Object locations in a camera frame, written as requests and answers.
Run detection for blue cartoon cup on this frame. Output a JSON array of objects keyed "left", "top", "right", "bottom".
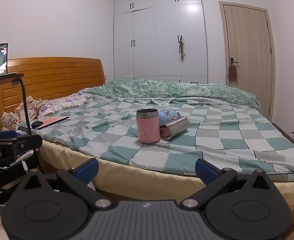
[{"left": 158, "top": 110, "right": 181, "bottom": 126}]

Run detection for pink insulated cup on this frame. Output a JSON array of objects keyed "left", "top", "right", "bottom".
[{"left": 136, "top": 108, "right": 160, "bottom": 144}]

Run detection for stainless steel cup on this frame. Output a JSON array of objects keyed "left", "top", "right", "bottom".
[{"left": 159, "top": 117, "right": 190, "bottom": 140}]

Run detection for crumpled beige floral cloth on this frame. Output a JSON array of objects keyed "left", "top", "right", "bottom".
[{"left": 0, "top": 96, "right": 47, "bottom": 130}]

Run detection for black computer mouse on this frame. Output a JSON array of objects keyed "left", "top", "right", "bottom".
[{"left": 31, "top": 121, "right": 43, "bottom": 128}]

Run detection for pink tablet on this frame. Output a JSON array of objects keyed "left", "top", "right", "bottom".
[{"left": 34, "top": 116, "right": 68, "bottom": 129}]

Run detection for purple floral pillow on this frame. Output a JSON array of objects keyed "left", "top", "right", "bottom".
[{"left": 39, "top": 94, "right": 88, "bottom": 118}]

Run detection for checkered green bed blanket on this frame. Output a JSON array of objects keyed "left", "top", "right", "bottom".
[{"left": 32, "top": 98, "right": 294, "bottom": 181}]

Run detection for black laptop stand table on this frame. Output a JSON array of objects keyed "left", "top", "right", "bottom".
[{"left": 0, "top": 72, "right": 32, "bottom": 135}]

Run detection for wooden headboard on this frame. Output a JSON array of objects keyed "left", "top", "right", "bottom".
[{"left": 0, "top": 57, "right": 106, "bottom": 128}]

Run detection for green floral quilt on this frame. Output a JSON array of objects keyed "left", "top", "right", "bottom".
[{"left": 78, "top": 80, "right": 260, "bottom": 110}]

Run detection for green hanging ornament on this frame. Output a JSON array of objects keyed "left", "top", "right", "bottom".
[{"left": 178, "top": 38, "right": 185, "bottom": 62}]

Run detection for beige wooden door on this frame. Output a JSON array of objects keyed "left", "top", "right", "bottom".
[{"left": 219, "top": 1, "right": 276, "bottom": 120}]

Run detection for white wardrobe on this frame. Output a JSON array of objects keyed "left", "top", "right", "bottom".
[{"left": 114, "top": 0, "right": 208, "bottom": 83}]

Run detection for white cable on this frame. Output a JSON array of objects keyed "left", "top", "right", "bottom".
[{"left": 0, "top": 149, "right": 39, "bottom": 174}]

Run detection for brown plush on door handle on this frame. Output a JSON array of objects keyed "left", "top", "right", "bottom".
[{"left": 228, "top": 64, "right": 238, "bottom": 82}]

